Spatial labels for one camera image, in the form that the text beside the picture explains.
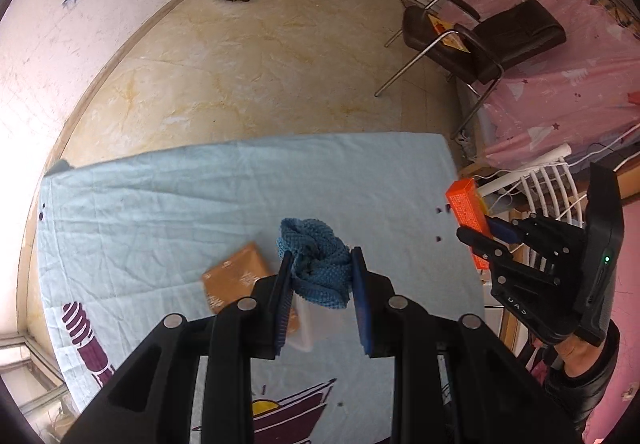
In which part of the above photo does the light blue printed tablecloth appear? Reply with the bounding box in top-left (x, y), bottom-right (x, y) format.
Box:
top-left (37, 133), bottom-right (486, 444)

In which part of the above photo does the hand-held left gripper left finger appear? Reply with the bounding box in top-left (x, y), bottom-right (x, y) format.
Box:
top-left (60, 251), bottom-right (296, 444)

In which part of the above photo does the white drying rack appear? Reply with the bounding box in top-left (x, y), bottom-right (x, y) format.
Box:
top-left (477, 143), bottom-right (572, 199)

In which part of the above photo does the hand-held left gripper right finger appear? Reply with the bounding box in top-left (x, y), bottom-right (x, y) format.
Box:
top-left (350, 246), bottom-right (581, 444)

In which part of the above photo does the black armchair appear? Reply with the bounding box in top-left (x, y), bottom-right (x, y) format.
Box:
top-left (375, 0), bottom-right (567, 139)

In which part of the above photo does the orange box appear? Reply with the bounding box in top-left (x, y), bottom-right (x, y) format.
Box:
top-left (446, 178), bottom-right (493, 271)

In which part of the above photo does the orange book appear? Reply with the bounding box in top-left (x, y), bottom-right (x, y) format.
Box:
top-left (426, 14), bottom-right (473, 54)

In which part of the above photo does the white slatted rack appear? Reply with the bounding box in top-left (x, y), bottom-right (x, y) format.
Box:
top-left (520, 163), bottom-right (586, 275)

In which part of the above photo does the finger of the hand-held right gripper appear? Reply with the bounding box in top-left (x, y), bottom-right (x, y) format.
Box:
top-left (486, 215), bottom-right (583, 269)
top-left (456, 227), bottom-right (561, 287)

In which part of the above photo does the person's right forearm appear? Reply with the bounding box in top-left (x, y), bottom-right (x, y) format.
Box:
top-left (542, 319), bottom-right (621, 435)

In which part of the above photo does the clear plastic box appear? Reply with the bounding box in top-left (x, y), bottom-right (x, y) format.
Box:
top-left (290, 296), bottom-right (321, 352)

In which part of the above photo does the brown paper packet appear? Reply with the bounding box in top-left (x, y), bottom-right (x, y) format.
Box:
top-left (201, 243), bottom-right (301, 335)

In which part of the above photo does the blue knitted rag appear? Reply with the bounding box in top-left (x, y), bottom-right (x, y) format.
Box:
top-left (276, 218), bottom-right (352, 309)

